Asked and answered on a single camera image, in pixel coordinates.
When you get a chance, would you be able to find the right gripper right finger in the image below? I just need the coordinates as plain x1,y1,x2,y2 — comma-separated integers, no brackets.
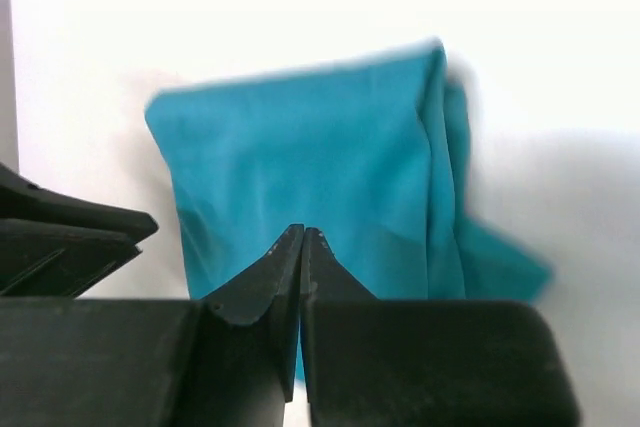
300,228,581,427

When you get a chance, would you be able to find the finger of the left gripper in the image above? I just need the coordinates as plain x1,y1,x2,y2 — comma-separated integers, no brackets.
1,165,158,297

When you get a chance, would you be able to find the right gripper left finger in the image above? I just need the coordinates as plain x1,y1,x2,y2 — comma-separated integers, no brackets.
1,224,304,426

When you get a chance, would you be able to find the teal t shirt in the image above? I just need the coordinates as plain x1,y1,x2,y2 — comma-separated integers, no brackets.
143,36,554,383

